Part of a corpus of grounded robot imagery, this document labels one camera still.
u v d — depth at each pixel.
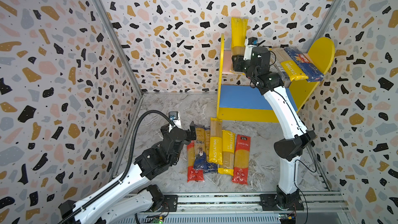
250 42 0.63
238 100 0.97
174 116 0.56
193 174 0.80
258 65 0.56
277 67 0.73
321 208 0.74
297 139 0.49
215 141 0.90
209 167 0.83
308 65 0.73
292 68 0.73
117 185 0.42
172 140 0.46
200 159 0.83
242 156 0.87
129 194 0.45
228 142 0.92
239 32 0.72
